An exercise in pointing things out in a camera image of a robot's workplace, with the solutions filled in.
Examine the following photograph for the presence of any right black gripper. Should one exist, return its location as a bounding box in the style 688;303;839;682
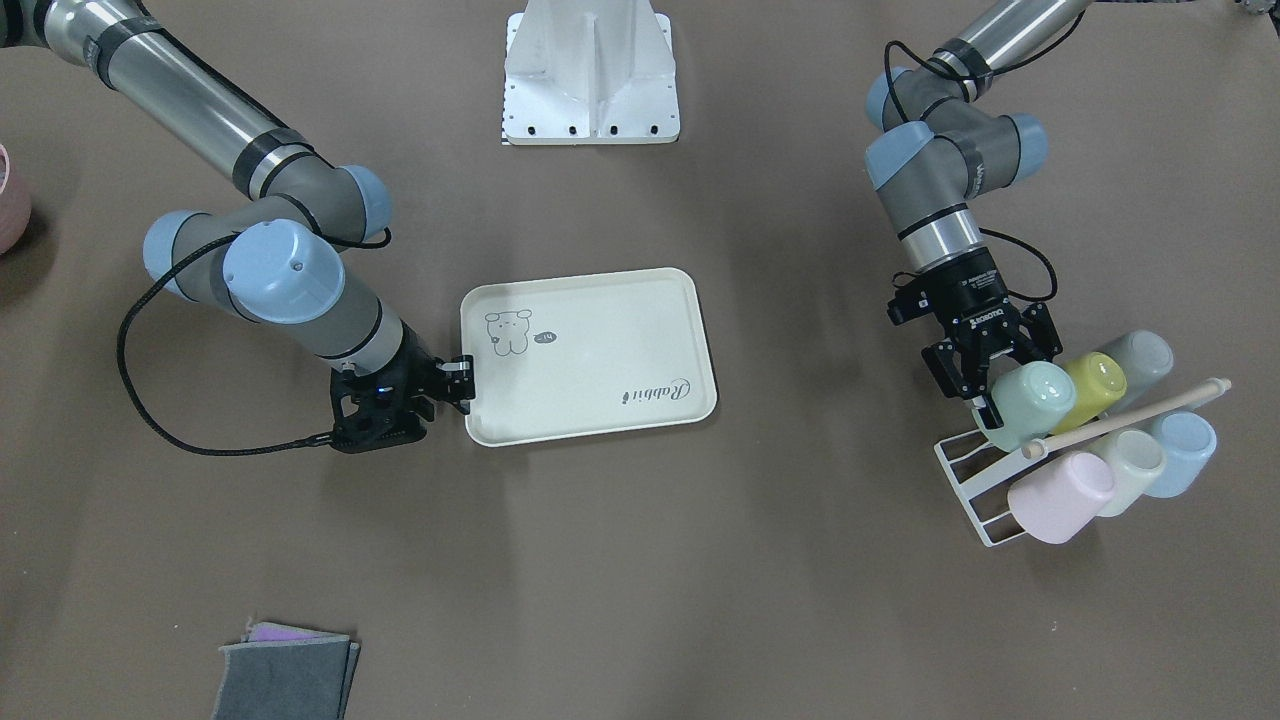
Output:
330;331;474;454

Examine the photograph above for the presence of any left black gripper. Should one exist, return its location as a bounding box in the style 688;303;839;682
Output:
887;249;1062;427

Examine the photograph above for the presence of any mint green cup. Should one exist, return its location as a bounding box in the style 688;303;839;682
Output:
983;361;1076;452

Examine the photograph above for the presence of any cream rabbit tray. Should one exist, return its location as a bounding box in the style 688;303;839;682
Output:
460;266;718;447

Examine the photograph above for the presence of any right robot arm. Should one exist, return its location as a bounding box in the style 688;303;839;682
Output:
3;1;476;456

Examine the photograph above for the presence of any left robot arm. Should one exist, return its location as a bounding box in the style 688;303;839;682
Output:
865;1;1088;429

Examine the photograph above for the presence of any yellow cup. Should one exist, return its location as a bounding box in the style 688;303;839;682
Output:
1051;351;1128;436

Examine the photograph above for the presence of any grey cup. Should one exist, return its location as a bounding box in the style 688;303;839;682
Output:
1094;329;1175;402

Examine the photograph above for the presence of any pink cup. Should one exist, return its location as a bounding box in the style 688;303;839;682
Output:
1007;451;1116;544

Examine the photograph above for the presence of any white cup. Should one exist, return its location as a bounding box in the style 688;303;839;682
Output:
1085;429;1169;518

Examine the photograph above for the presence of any light blue cup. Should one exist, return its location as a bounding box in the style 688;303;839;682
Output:
1140;410;1219;498

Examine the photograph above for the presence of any purple cloth under grey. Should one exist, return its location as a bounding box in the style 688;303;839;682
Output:
243;621;339;644

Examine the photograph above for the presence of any grey folded cloth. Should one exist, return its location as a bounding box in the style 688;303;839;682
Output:
211;635;361;719

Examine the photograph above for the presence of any pink ice bowl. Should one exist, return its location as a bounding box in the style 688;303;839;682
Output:
0;145;32;254

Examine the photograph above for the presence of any white wire cup rack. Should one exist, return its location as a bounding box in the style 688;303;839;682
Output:
934;378;1233;547

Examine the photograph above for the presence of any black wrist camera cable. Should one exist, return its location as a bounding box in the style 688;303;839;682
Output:
116;228;393;457

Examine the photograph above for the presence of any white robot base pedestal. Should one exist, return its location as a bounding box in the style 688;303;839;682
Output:
500;1;681;146

